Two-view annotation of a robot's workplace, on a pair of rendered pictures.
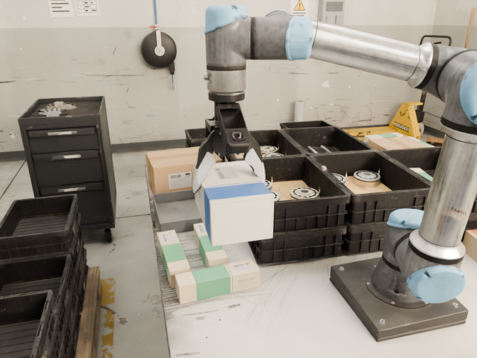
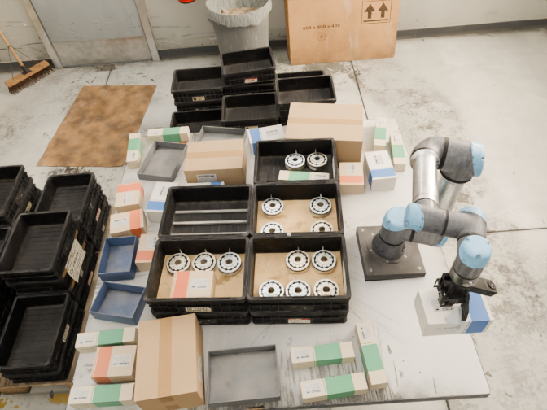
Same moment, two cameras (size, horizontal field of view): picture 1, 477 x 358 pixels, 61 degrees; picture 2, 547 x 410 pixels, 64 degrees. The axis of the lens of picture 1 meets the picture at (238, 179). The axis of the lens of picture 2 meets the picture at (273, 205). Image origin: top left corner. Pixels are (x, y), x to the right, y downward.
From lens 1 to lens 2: 1.65 m
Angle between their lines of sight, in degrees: 63
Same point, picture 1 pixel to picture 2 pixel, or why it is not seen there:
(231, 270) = (369, 341)
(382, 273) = (394, 250)
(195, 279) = (378, 368)
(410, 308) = (409, 250)
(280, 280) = (363, 312)
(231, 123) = (483, 284)
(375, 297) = (399, 263)
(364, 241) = not seen: hidden behind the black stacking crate
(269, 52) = not seen: hidden behind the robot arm
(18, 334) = not seen: outside the picture
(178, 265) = (359, 381)
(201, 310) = (392, 372)
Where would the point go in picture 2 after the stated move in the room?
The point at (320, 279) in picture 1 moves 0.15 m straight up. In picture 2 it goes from (364, 286) to (367, 268)
